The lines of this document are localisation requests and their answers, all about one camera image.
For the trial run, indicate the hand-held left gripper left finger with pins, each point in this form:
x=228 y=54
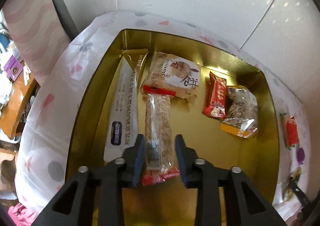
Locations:
x=138 y=163

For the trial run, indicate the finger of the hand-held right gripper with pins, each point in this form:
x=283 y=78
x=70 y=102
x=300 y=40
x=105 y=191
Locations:
x=301 y=196

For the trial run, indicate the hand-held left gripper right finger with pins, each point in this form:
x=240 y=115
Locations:
x=180 y=163

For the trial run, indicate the yellow and black sachet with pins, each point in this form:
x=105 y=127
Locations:
x=287 y=194

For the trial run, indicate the gold tin box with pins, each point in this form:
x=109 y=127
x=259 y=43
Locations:
x=225 y=166

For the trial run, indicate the cereal bar with red ends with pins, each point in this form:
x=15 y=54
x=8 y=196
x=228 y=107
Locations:
x=158 y=120

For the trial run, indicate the long white snack packet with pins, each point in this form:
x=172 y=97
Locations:
x=125 y=105

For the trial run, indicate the small red snack packet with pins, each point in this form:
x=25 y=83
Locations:
x=215 y=98

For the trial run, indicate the clear nut packet orange end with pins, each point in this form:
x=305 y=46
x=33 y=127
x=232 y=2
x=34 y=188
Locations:
x=241 y=108

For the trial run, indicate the clear flaky pastry packet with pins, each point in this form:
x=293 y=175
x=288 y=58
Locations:
x=175 y=75

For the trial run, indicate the purple snack packet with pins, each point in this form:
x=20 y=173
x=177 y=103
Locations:
x=301 y=155

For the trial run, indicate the red packet with cream edge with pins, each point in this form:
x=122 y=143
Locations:
x=291 y=130

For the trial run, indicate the patterned white tablecloth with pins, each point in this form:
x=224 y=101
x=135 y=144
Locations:
x=50 y=115

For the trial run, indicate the pink cloth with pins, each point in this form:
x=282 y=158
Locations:
x=21 y=214

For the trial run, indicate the wooden side table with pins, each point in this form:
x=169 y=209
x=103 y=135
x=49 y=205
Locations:
x=15 y=105

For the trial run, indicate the purple box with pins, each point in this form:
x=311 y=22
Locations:
x=12 y=68

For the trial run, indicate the pink patterned curtain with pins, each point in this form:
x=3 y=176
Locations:
x=30 y=28

